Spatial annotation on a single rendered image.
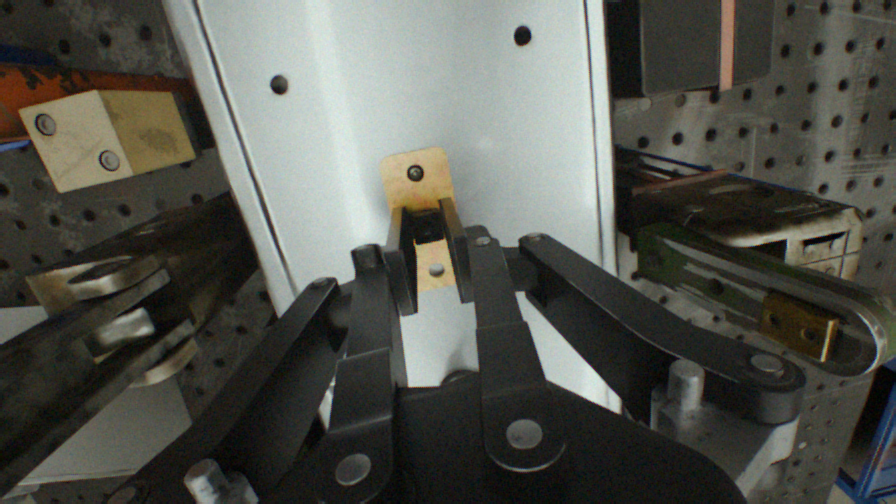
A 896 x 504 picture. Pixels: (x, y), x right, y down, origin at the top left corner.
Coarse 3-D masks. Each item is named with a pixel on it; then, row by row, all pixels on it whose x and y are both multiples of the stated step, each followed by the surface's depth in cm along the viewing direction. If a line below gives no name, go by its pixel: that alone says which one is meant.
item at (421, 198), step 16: (384, 160) 22; (400, 160) 22; (416, 160) 22; (432, 160) 22; (384, 176) 22; (400, 176) 22; (432, 176) 22; (448, 176) 22; (400, 192) 22; (416, 192) 22; (432, 192) 23; (448, 192) 23; (416, 208) 23; (432, 208) 23; (416, 224) 22; (416, 240) 22; (432, 240) 23; (432, 256) 24; (448, 256) 24; (448, 272) 24; (432, 288) 25
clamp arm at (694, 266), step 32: (672, 224) 26; (640, 256) 27; (672, 256) 24; (704, 256) 22; (736, 256) 21; (768, 256) 20; (672, 288) 25; (704, 288) 22; (736, 288) 20; (768, 288) 19; (800, 288) 17; (832, 288) 16; (864, 288) 16; (736, 320) 21; (768, 320) 18; (800, 320) 17; (832, 320) 16; (864, 320) 15; (800, 352) 17; (832, 352) 16; (864, 352) 15
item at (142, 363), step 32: (128, 288) 17; (64, 320) 14; (96, 320) 15; (0, 352) 13; (32, 352) 13; (64, 352) 15; (128, 352) 17; (160, 352) 18; (0, 384) 12; (32, 384) 13; (64, 384) 14; (96, 384) 15; (128, 384) 16; (0, 416) 12; (32, 416) 13; (64, 416) 13; (0, 448) 12; (32, 448) 12; (0, 480) 11
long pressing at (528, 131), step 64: (192, 0) 19; (256, 0) 19; (320, 0) 19; (384, 0) 20; (448, 0) 20; (512, 0) 20; (576, 0) 20; (192, 64) 19; (256, 64) 20; (320, 64) 20; (384, 64) 21; (448, 64) 21; (512, 64) 21; (576, 64) 21; (256, 128) 21; (320, 128) 21; (384, 128) 22; (448, 128) 22; (512, 128) 22; (576, 128) 23; (256, 192) 22; (320, 192) 23; (384, 192) 23; (512, 192) 24; (576, 192) 24; (256, 256) 23; (320, 256) 24; (448, 320) 26; (576, 384) 29
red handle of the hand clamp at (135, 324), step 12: (132, 312) 17; (144, 312) 17; (108, 324) 17; (120, 324) 17; (132, 324) 17; (144, 324) 17; (156, 324) 18; (96, 336) 16; (108, 336) 17; (120, 336) 17; (132, 336) 17; (144, 336) 18; (96, 348) 17; (108, 348) 17
